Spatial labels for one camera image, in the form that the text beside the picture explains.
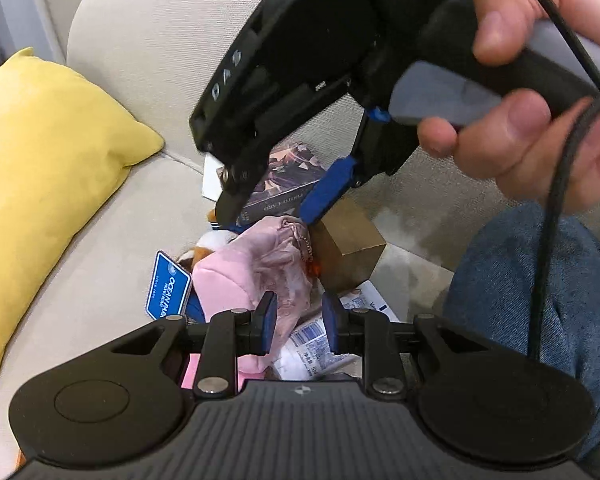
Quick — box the white paper sheet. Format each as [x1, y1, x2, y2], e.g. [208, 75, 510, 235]
[202, 152, 231, 201]

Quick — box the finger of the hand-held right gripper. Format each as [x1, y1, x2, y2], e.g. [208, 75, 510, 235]
[214, 155, 271, 233]
[299, 115, 422, 225]

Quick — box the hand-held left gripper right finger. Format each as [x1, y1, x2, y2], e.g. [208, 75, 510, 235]
[321, 292, 501, 400]

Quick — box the white printed packet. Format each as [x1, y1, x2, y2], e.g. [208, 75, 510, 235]
[275, 310, 363, 381]

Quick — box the sailor plush toy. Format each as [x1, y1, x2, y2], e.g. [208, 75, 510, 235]
[177, 207, 241, 323]

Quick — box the person's leg in blue jeans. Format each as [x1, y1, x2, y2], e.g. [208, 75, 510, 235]
[447, 202, 600, 461]

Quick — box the blue hang tag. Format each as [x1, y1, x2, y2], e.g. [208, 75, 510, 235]
[145, 251, 193, 321]

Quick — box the dark printed card box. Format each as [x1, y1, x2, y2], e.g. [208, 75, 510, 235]
[235, 142, 331, 226]

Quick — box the gold cube box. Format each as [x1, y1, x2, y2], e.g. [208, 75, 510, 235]
[307, 195, 388, 288]

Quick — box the pink satin bag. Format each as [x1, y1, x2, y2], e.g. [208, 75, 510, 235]
[230, 215, 321, 361]

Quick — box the black cable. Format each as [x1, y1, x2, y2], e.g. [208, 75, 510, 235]
[507, 0, 600, 361]

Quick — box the person's right hand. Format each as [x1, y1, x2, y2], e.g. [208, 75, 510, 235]
[416, 0, 600, 213]

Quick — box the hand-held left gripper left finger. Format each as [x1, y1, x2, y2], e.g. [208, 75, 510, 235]
[97, 292, 279, 400]

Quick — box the beige sofa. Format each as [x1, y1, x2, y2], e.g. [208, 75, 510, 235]
[0, 0, 476, 466]

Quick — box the yellow pillow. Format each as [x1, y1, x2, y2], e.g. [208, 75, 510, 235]
[0, 47, 166, 390]

